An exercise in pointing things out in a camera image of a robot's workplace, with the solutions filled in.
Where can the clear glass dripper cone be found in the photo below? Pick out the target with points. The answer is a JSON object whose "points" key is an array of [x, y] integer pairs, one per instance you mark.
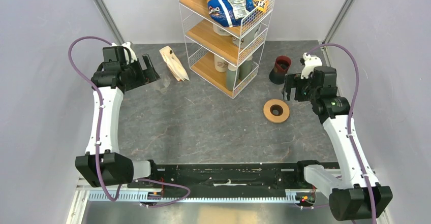
{"points": [[164, 83]]}

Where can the red black coffee carafe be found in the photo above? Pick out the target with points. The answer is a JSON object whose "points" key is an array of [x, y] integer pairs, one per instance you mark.
{"points": [[280, 68]]}

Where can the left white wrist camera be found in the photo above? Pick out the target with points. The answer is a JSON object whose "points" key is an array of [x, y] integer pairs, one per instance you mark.
{"points": [[130, 53]]}

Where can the white paper cup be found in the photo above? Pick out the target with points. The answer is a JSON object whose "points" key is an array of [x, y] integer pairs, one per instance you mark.
{"points": [[220, 64]]}

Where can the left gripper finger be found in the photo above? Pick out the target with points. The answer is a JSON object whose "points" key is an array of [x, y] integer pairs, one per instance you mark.
{"points": [[149, 73], [133, 85]]}

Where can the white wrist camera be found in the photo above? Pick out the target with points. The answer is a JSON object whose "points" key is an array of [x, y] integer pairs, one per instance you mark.
{"points": [[130, 53], [311, 61]]}

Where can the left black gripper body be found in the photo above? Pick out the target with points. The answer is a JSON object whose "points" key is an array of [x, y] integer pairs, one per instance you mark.
{"points": [[133, 71]]}

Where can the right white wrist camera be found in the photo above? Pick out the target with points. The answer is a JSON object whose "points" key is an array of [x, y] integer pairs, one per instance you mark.
{"points": [[311, 61]]}

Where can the white printed cup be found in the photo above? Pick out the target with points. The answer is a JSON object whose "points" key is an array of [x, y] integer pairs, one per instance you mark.
{"points": [[246, 39]]}

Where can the wooden ring dripper holder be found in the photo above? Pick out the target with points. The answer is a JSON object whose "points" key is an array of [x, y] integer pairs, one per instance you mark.
{"points": [[276, 111]]}

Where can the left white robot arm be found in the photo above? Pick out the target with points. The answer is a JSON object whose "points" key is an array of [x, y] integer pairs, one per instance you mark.
{"points": [[102, 150]]}

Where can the blue chip bag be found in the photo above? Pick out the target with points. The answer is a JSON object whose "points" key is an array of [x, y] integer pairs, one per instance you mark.
{"points": [[229, 13]]}

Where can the beige filter paper pack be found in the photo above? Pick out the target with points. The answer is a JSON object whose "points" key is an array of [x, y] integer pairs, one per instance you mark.
{"points": [[174, 64]]}

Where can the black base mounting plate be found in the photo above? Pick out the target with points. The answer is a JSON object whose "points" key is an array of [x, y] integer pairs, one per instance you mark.
{"points": [[240, 180]]}

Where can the white wire shelf rack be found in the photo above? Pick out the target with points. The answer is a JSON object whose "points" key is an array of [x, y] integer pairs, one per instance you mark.
{"points": [[213, 39]]}

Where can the orange snack packet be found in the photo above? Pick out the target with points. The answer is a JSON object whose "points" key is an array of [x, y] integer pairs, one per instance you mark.
{"points": [[261, 5]]}

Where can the aluminium toothed rail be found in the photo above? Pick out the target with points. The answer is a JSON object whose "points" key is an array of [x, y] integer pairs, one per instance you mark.
{"points": [[145, 196]]}

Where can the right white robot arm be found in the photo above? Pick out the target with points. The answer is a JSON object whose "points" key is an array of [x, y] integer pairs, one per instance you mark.
{"points": [[357, 194]]}

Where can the grey green bottle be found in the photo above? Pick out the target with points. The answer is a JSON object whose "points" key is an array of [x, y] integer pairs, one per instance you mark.
{"points": [[245, 68], [232, 76]]}

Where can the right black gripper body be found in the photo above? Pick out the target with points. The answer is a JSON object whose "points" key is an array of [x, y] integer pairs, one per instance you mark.
{"points": [[305, 91]]}

